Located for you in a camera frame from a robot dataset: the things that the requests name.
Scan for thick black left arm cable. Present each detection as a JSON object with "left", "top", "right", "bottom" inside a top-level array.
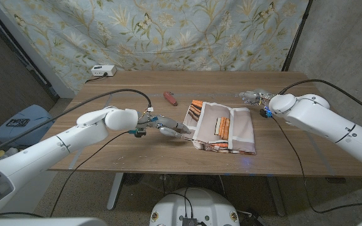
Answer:
[{"left": 0, "top": 89, "right": 153, "bottom": 159}]

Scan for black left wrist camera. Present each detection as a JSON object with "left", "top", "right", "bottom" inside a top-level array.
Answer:
[{"left": 128, "top": 127, "right": 147, "bottom": 138}]

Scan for black flat device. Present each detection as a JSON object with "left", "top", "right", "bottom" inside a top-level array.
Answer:
[{"left": 6, "top": 118, "right": 31, "bottom": 127}]

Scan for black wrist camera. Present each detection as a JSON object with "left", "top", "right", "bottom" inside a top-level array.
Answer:
[
  {"left": 259, "top": 106, "right": 273, "bottom": 119},
  {"left": 128, "top": 127, "right": 147, "bottom": 138}
]

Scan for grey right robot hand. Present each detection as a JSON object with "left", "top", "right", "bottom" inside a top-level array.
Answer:
[{"left": 238, "top": 88, "right": 275, "bottom": 107}]

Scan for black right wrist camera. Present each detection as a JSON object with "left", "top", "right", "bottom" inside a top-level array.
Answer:
[{"left": 259, "top": 106, "right": 273, "bottom": 119}]

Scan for white robot torso panel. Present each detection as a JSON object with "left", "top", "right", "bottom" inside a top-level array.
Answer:
[{"left": 0, "top": 217, "right": 108, "bottom": 226}]

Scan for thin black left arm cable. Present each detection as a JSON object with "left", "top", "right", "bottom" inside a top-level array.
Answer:
[{"left": 0, "top": 131, "right": 131, "bottom": 219}]

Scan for red swiss knife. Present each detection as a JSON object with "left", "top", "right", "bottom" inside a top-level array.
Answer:
[{"left": 163, "top": 91, "right": 178, "bottom": 107}]

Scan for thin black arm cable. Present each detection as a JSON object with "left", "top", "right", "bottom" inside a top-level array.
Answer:
[
  {"left": 0, "top": 131, "right": 131, "bottom": 219},
  {"left": 270, "top": 116, "right": 362, "bottom": 214}
]

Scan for floral printed backdrop cloth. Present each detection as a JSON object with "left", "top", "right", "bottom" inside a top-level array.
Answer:
[{"left": 0, "top": 0, "right": 309, "bottom": 95}]

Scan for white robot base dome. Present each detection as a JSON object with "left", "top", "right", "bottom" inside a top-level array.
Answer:
[{"left": 149, "top": 187, "right": 241, "bottom": 226}]

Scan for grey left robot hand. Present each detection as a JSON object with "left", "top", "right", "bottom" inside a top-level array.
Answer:
[{"left": 136, "top": 114, "right": 192, "bottom": 141}]

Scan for white power strip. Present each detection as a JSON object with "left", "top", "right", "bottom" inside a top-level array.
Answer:
[{"left": 90, "top": 65, "right": 118, "bottom": 77}]

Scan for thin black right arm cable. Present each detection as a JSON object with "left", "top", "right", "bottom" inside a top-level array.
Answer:
[{"left": 270, "top": 116, "right": 362, "bottom": 214}]

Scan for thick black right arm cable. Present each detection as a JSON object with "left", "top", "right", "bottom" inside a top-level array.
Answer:
[{"left": 277, "top": 78, "right": 362, "bottom": 119}]

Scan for beige orange patterned cloth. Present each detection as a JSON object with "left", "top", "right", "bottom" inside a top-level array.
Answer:
[{"left": 179, "top": 99, "right": 256, "bottom": 155}]

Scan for black power strip cable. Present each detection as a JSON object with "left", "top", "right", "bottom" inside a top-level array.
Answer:
[{"left": 84, "top": 72, "right": 109, "bottom": 84}]

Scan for dark slanted wall rail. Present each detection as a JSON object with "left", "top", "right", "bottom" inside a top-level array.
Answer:
[{"left": 0, "top": 3, "right": 60, "bottom": 102}]

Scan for black backdrop stand pole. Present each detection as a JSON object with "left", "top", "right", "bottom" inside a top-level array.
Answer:
[{"left": 281, "top": 0, "right": 314, "bottom": 72}]

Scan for grey table leg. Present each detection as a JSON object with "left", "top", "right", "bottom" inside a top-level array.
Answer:
[
  {"left": 266, "top": 175, "right": 286, "bottom": 217},
  {"left": 106, "top": 172, "right": 125, "bottom": 211}
]

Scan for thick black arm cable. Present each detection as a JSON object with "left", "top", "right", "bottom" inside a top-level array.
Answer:
[
  {"left": 277, "top": 78, "right": 362, "bottom": 119},
  {"left": 0, "top": 89, "right": 153, "bottom": 159}
]

